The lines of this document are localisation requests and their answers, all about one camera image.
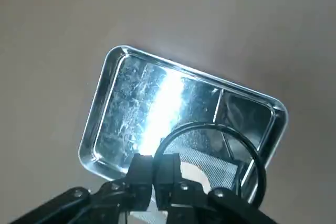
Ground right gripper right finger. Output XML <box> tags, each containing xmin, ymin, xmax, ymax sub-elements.
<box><xmin>153</xmin><ymin>152</ymin><xmax>279</xmax><ymax>224</ymax></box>

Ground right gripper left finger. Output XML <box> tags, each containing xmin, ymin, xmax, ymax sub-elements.
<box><xmin>10</xmin><ymin>153</ymin><xmax>154</xmax><ymax>224</ymax></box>

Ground black ring tripod stand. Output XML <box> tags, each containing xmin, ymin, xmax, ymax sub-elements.
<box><xmin>152</xmin><ymin>121</ymin><xmax>267</xmax><ymax>208</ymax></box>

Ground stainless steel tray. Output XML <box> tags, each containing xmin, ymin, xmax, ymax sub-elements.
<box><xmin>78</xmin><ymin>45</ymin><xmax>289</xmax><ymax>204</ymax></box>

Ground wire gauze with ceramic disc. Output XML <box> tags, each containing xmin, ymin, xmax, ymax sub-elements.
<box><xmin>125</xmin><ymin>146</ymin><xmax>241</xmax><ymax>219</ymax></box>

